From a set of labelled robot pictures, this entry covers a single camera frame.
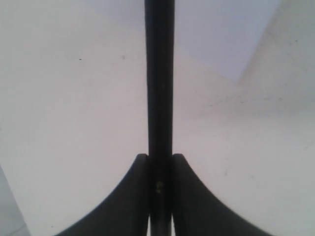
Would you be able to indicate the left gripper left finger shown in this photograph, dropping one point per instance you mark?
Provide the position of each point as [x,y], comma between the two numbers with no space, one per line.
[124,212]

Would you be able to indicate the black paintbrush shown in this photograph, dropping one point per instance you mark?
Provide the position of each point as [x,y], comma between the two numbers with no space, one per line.
[159,25]

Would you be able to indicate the white paper sheet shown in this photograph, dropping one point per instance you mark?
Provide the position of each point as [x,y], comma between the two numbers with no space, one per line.
[223,34]

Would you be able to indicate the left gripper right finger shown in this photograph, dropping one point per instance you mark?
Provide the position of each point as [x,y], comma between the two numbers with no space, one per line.
[197,212]

